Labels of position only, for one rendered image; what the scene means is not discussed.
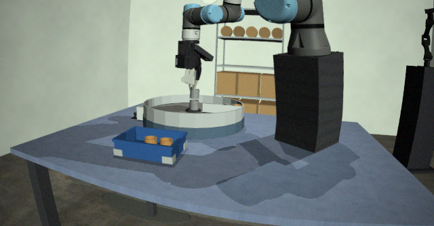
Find blue crate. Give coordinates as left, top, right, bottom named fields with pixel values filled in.
left=112, top=126, right=187, bottom=164

